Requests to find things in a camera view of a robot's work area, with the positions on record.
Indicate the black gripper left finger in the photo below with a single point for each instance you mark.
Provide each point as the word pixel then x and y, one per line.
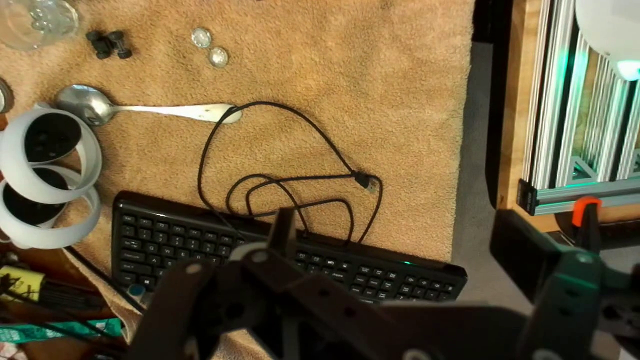
pixel 220 300

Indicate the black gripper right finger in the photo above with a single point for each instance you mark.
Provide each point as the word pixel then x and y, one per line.
pixel 566 300

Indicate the black keyboard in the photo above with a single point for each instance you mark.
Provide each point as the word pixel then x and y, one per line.
pixel 166 241

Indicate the long green box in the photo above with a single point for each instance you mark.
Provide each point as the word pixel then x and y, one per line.
pixel 61 330

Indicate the black yellow hex key set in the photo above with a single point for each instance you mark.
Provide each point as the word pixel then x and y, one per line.
pixel 26 283

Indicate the long metal spoon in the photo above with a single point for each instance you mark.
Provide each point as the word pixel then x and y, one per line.
pixel 86 102

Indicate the tan towel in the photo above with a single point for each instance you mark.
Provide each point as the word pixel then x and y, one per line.
pixel 366 80

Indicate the white round object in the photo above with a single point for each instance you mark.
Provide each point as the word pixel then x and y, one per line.
pixel 613 26

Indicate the small black bits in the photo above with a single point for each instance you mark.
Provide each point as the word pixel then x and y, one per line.
pixel 111 44

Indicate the small glass jar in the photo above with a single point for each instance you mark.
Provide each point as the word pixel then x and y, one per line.
pixel 32 21

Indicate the green lit aluminium frame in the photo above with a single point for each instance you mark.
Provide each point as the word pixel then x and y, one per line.
pixel 586 132

